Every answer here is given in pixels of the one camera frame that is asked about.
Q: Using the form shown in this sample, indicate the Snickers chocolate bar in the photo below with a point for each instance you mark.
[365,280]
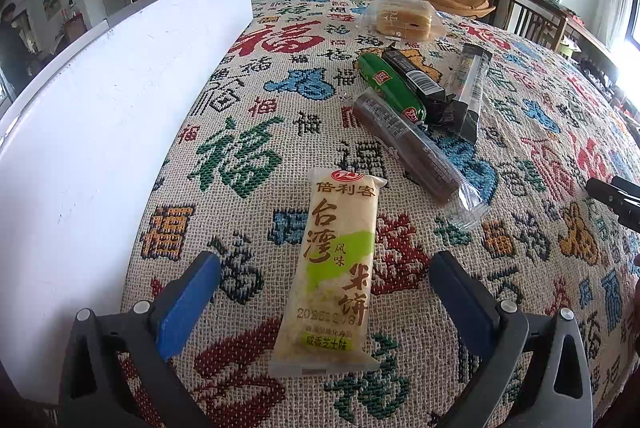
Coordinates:
[423,86]

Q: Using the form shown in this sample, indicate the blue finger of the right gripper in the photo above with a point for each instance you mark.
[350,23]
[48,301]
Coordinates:
[621,196]

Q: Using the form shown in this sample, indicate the yellow rice cracker packet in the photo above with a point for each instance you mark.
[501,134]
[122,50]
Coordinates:
[324,327]

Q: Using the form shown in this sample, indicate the white cardboard box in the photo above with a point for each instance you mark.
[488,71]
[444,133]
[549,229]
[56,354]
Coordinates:
[81,148]

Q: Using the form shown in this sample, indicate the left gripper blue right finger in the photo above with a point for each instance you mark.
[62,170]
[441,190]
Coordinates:
[494,332]

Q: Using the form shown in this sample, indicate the green snack packet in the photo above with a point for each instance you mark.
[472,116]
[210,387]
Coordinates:
[390,85]

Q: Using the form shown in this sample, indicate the clear brown biscuit stick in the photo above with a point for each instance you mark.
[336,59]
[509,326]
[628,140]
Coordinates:
[425,162]

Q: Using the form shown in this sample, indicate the long clear black-end snack pack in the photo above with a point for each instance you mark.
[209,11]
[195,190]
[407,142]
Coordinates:
[462,114]

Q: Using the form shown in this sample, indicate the bread loaf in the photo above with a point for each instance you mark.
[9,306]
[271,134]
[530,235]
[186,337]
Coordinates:
[409,20]

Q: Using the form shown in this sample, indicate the dark wooden dining chair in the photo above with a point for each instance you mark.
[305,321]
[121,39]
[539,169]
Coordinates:
[537,21]

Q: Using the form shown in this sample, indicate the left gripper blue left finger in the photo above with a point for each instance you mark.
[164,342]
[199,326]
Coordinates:
[159,330]

